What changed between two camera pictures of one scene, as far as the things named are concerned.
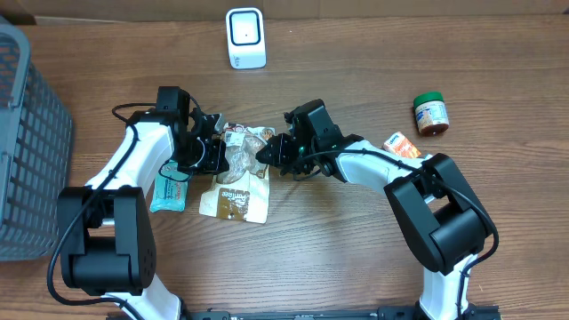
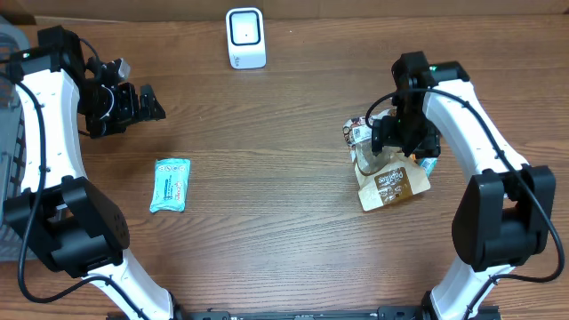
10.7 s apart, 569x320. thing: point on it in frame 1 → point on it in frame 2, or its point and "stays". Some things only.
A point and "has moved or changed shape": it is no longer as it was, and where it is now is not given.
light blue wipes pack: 170,188 stays
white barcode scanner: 246,38 stays
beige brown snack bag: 241,192 has moved or changed shape
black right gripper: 284,157 → 387,136
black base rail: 472,312 stays
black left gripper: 216,163 → 132,112
